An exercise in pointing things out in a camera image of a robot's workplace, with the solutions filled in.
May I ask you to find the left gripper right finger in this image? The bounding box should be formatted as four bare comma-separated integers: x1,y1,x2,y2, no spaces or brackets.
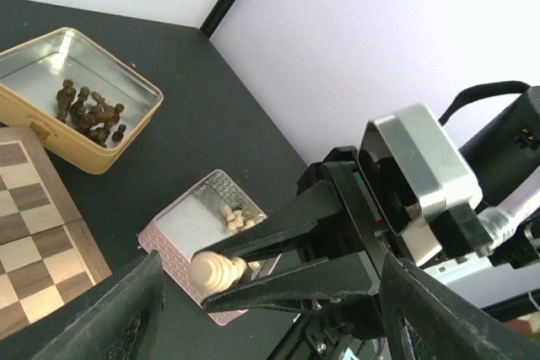
380,254,539,359

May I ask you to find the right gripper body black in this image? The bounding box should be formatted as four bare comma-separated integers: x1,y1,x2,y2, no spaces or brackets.
297,146,399,335

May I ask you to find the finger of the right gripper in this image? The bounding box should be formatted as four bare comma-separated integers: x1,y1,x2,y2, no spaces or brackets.
202,252,380,313
197,180,350,266

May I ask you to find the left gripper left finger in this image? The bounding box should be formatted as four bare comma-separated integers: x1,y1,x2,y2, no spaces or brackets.
32,251,165,359

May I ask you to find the wooden chess board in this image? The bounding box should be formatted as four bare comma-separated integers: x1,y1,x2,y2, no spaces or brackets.
1,127,111,337

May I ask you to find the gold tin box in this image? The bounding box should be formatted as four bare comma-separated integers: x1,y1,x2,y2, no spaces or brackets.
1,27,164,175

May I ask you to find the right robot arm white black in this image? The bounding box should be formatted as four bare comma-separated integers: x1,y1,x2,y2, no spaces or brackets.
192,81,539,339

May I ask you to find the pile of light chess pieces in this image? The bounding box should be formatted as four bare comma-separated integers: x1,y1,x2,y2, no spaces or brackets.
222,205,256,233

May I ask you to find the pile of dark chess pieces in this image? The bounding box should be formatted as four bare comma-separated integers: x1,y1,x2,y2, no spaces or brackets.
56,78,127,148

